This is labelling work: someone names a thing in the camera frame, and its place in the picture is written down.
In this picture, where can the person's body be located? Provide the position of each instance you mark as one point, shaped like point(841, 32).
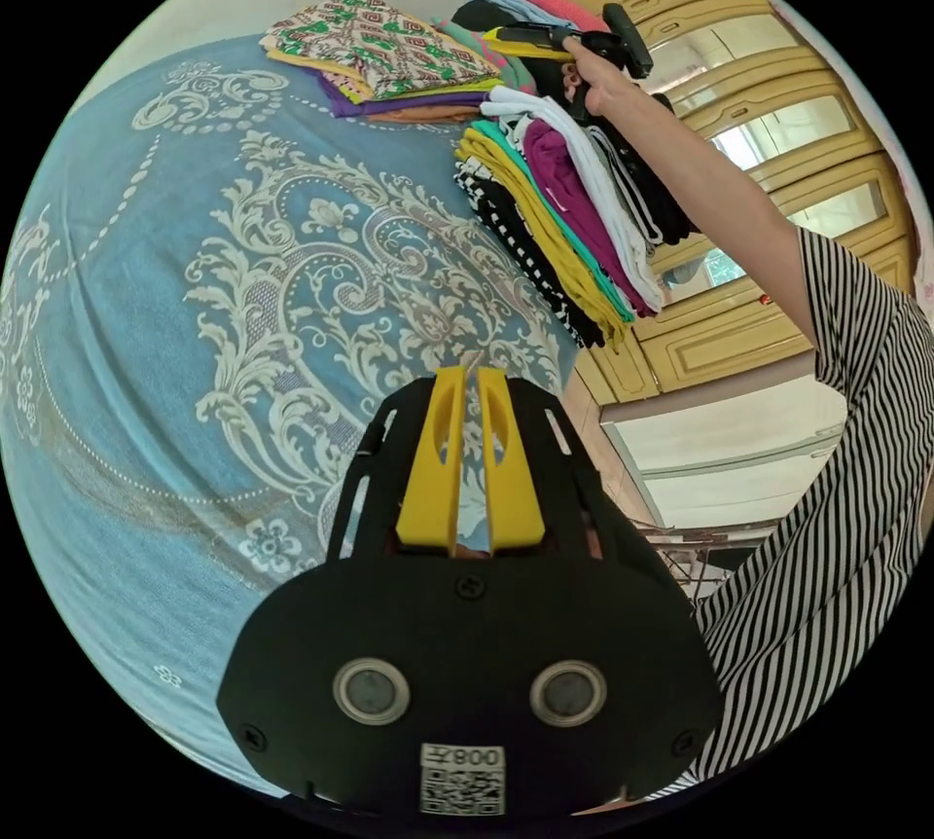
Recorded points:
point(839, 561)

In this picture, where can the pile of patterned folded cloths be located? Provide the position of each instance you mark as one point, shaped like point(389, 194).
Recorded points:
point(379, 51)

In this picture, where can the person's right hand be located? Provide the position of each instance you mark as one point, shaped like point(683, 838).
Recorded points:
point(602, 83)

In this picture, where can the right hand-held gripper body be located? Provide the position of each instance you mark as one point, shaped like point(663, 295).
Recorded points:
point(595, 43)

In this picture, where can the bed with blue ornament sheet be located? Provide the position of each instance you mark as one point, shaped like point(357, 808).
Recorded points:
point(146, 342)

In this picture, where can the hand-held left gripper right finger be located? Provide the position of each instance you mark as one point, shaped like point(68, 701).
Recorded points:
point(513, 481)

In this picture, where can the person's right forearm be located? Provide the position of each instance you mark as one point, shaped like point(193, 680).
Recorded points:
point(715, 196)

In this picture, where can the pile of clothes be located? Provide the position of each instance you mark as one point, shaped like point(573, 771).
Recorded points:
point(569, 196)

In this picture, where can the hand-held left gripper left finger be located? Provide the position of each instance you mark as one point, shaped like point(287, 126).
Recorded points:
point(430, 474)

